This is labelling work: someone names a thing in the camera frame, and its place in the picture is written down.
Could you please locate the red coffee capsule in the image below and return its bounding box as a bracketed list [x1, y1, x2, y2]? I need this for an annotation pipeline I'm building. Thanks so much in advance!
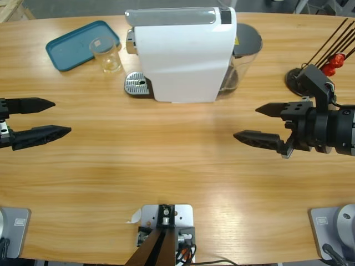
[331, 53, 347, 67]
[322, 64, 337, 78]

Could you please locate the white capsule coffee machine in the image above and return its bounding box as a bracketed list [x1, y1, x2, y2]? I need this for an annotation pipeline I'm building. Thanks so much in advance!
[126, 7, 238, 105]

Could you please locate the metal grille drip tray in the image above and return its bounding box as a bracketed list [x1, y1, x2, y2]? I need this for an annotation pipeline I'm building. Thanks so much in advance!
[124, 71, 155, 99]

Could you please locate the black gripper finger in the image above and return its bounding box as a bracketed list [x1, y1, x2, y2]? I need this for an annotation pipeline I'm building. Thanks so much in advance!
[0, 96, 56, 119]
[255, 101, 315, 121]
[232, 129, 295, 159]
[0, 125, 72, 151]

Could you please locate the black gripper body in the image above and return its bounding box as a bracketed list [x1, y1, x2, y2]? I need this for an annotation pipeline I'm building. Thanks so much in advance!
[0, 117, 13, 142]
[285, 107, 330, 154]

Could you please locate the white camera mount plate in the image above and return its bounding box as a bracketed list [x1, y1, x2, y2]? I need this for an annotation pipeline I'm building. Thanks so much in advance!
[137, 204, 196, 264]

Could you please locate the black cable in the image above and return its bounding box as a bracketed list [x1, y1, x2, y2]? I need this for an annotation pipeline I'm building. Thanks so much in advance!
[194, 259, 236, 266]
[323, 243, 350, 266]
[0, 237, 11, 258]

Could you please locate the teal plastic tray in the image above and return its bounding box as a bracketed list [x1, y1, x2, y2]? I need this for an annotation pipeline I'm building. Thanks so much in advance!
[45, 20, 121, 72]

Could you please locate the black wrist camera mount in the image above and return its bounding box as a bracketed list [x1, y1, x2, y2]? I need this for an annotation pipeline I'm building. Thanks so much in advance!
[294, 64, 338, 113]

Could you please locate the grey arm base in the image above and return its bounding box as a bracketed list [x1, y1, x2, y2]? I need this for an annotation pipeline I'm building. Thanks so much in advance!
[0, 207, 32, 259]
[309, 203, 355, 261]

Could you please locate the orange white cable bundle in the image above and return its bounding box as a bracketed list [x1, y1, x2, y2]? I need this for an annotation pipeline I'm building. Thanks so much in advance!
[176, 243, 197, 264]

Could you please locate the wooden pallet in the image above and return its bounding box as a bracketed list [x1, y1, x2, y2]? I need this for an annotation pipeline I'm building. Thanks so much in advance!
[0, 0, 36, 24]

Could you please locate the grey metal frame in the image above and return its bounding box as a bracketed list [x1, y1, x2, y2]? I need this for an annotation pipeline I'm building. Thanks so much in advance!
[292, 0, 355, 16]

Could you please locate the grey coffee machine lever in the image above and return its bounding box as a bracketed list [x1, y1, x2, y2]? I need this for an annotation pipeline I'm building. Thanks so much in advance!
[124, 7, 220, 26]

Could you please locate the dark camera post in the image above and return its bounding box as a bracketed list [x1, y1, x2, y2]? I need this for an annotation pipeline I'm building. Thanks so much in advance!
[123, 204, 178, 266]

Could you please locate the white paper tape scrap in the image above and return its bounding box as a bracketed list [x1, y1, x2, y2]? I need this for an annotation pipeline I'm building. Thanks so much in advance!
[126, 208, 142, 224]

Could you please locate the clear drinking glass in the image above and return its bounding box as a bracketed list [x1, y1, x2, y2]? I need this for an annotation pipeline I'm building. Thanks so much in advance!
[89, 35, 123, 74]

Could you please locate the black capsule holder with rods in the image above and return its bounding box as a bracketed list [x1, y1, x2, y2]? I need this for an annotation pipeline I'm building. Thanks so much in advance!
[285, 18, 355, 96]

